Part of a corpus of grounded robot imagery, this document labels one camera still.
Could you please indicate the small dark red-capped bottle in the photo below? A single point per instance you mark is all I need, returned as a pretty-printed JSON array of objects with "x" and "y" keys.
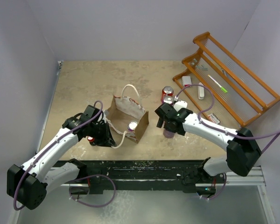
[{"x": 91, "y": 140}]

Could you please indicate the red cola can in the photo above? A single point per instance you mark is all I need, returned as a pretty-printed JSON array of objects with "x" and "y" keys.
[{"x": 167, "y": 91}]

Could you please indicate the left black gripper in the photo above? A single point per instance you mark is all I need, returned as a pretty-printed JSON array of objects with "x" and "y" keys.
[{"x": 108, "y": 140}]

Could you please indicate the wooden tiered rack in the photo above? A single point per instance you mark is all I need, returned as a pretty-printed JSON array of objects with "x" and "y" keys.
[{"x": 248, "y": 96}]

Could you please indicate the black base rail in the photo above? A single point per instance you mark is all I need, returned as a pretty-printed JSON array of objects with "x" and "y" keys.
[{"x": 163, "y": 175}]

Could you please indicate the white oblong case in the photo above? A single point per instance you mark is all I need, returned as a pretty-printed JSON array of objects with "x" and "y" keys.
[{"x": 200, "y": 90}]

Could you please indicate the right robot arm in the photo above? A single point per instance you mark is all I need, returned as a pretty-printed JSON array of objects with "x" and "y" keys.
[{"x": 242, "y": 150}]

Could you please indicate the purple Fanta can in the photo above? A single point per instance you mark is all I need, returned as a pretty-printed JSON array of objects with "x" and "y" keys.
[{"x": 168, "y": 99}]

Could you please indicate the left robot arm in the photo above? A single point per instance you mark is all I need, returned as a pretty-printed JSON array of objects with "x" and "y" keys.
[{"x": 29, "y": 183}]

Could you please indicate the patterned canvas tote bag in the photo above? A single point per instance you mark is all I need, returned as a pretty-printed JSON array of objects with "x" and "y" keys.
[{"x": 124, "y": 109}]

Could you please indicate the purple soda can front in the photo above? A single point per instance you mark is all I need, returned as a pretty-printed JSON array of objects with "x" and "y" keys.
[{"x": 132, "y": 126}]

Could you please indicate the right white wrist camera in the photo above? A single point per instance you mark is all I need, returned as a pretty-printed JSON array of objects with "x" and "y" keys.
[{"x": 180, "y": 104}]

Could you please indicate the red white flat packet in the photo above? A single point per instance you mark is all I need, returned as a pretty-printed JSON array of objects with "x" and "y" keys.
[{"x": 214, "y": 118}]

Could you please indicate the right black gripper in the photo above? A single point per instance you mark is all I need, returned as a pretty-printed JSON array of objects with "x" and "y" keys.
[{"x": 177, "y": 131}]

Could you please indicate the purple soda can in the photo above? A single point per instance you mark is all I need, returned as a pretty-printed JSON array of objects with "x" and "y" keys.
[
  {"x": 168, "y": 134},
  {"x": 132, "y": 126}
]

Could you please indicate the green tipped white pen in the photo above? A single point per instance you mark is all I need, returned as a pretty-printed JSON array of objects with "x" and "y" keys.
[{"x": 218, "y": 84}]

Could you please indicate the white red small box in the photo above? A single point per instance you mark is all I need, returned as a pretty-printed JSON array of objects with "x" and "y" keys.
[{"x": 186, "y": 81}]

